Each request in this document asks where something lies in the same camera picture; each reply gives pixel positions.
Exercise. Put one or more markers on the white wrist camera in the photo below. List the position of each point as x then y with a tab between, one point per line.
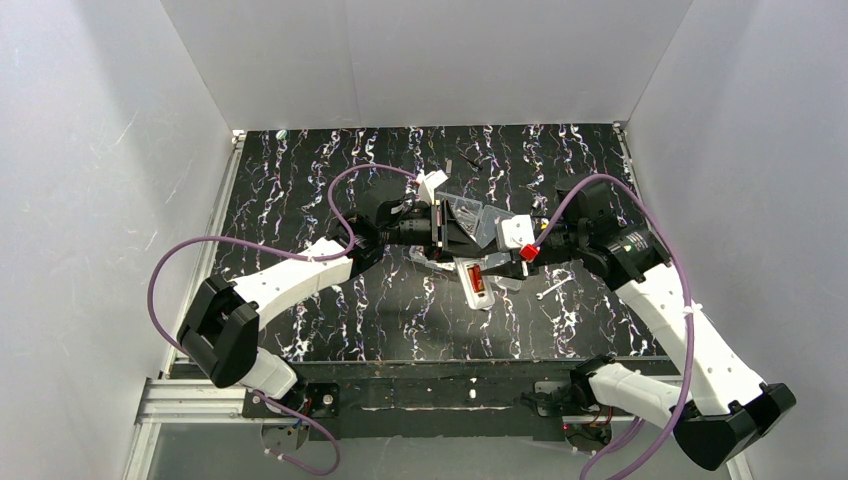
427	185
516	233

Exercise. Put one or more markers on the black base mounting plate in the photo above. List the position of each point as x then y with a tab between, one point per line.
428	399

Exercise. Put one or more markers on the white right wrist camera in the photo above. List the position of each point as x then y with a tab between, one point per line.
516	233

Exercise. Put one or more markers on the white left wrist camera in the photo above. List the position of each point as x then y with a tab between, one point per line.
427	185

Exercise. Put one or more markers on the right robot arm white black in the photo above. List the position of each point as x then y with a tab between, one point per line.
721	406

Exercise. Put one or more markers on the white AC remote control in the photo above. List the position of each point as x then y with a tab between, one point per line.
474	301

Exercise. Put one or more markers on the red orange battery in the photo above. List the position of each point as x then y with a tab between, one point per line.
476	279

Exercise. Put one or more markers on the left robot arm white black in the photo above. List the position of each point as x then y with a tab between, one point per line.
221	328

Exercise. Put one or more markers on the small silver wrench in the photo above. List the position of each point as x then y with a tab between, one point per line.
542	294

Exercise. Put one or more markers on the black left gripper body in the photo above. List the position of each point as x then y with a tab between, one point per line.
436	229

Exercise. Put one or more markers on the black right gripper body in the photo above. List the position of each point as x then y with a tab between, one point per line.
520	266

